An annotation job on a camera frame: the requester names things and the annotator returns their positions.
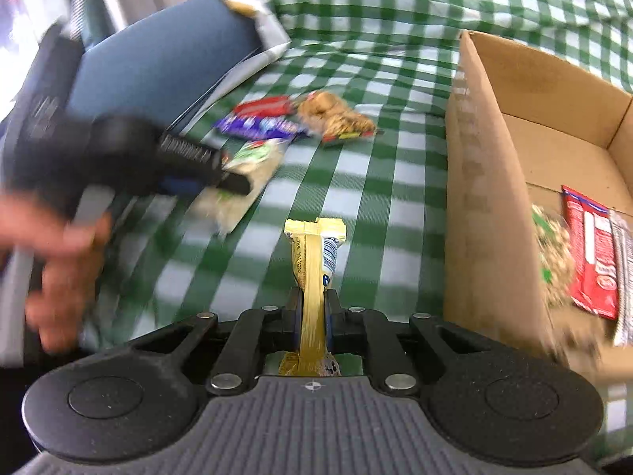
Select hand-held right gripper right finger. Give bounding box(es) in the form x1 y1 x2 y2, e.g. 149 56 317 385
324 287 495 397

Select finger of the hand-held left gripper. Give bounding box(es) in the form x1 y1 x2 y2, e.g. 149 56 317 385
157 133 253 197

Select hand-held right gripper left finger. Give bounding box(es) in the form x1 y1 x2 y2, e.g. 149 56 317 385
129 287 303 397

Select yellow snack bar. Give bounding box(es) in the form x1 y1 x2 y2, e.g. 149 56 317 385
277 217 347 377

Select green-label cracker packet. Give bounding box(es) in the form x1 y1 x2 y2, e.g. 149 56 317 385
190 139 290 238

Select purple candy packet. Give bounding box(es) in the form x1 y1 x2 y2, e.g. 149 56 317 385
212 114 310 140

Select red candy wrapper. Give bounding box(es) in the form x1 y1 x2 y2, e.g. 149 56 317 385
232 95 298 117

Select clear peanut packet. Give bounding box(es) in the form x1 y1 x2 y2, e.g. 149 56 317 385
297 90 379 146

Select brown cardboard box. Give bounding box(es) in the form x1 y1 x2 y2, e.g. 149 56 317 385
442 30 633 372

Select green nut packet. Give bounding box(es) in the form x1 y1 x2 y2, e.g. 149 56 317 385
531 203 577 312

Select red white-label packet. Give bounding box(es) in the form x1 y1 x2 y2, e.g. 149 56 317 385
561 185 621 320

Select grey white packet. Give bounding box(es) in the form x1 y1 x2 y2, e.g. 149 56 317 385
608 208 633 347

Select person's left hand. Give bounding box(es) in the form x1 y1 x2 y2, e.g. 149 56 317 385
0 193 114 354

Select blue cushion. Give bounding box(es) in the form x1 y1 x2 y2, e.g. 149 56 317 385
64 0 263 129

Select green checkered cloth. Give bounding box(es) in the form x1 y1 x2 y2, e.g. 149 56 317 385
79 0 633 475

